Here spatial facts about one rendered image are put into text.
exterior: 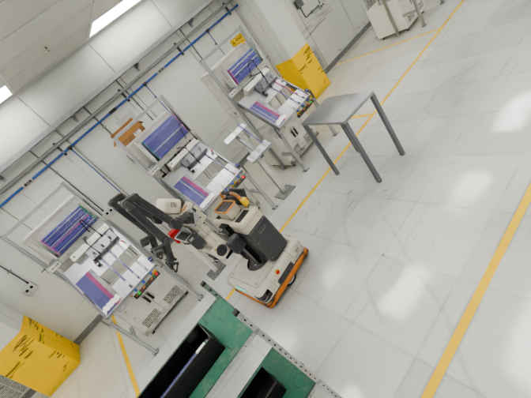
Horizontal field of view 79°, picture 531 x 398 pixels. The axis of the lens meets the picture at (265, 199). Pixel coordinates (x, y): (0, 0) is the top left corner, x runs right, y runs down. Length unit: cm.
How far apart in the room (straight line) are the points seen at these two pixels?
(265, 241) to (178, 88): 359
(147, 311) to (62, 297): 188
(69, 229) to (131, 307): 110
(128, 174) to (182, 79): 181
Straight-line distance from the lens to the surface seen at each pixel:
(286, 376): 226
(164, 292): 417
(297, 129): 477
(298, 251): 308
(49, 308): 581
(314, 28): 761
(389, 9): 700
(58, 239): 398
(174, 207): 262
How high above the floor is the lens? 205
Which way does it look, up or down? 27 degrees down
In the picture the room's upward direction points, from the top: 41 degrees counter-clockwise
